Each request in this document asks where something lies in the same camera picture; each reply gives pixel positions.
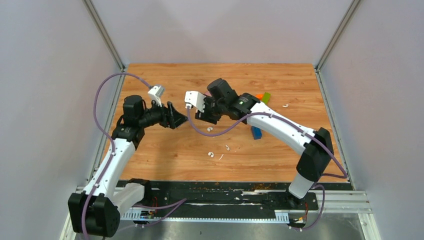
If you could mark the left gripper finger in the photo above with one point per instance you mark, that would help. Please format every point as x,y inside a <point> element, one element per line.
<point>173,111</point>
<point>177,120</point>

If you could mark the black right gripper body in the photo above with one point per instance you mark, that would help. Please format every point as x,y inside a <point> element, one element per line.
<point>216,107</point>

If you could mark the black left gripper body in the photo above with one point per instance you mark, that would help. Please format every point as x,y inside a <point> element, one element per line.
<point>160,116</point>

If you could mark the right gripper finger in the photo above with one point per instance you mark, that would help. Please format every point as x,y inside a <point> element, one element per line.
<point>213,119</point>
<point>200,116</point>

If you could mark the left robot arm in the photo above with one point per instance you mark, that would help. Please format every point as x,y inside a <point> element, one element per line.
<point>97,210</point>

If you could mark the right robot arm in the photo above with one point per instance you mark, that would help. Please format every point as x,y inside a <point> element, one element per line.
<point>314,147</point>

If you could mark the blue building block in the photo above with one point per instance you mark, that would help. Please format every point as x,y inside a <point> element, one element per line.
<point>256,133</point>

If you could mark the green building block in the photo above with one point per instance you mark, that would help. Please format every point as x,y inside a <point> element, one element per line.
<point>266,97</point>

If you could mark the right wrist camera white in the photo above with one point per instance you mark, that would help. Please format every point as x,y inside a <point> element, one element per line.
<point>195,99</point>

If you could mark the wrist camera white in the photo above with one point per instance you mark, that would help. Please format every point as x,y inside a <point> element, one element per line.
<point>155,93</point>
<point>195,99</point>

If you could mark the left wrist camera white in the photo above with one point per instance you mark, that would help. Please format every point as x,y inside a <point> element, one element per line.
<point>155,93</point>

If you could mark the left aluminium corner post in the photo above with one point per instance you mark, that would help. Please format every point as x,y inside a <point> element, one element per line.
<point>96,19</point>

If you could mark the aluminium corner post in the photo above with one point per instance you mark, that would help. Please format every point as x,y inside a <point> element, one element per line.
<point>350,12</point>
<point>96,19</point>

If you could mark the right aluminium corner post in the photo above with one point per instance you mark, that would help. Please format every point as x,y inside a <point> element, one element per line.
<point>350,12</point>

